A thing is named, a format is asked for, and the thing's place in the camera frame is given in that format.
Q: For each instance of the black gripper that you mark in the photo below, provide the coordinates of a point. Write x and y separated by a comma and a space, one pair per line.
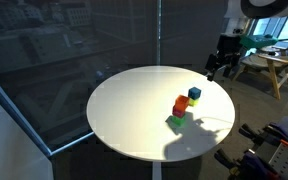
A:
229, 45

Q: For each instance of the orange cube block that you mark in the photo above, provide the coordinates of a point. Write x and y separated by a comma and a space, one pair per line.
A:
181, 103

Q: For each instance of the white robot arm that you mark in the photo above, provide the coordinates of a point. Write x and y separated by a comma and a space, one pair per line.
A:
267, 7

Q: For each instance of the blue cube block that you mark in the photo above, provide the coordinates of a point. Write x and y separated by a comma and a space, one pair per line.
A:
194, 92

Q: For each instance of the magenta cube block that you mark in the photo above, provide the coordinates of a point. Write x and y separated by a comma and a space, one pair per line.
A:
178, 113

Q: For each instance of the green cube block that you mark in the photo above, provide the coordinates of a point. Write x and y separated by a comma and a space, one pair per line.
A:
178, 121

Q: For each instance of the wooden lounge chair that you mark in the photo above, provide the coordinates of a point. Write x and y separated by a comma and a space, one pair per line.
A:
272, 63

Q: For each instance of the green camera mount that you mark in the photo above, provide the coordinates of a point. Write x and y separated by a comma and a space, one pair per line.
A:
259, 41

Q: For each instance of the white table pedestal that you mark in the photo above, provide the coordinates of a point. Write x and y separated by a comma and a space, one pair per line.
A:
156, 170

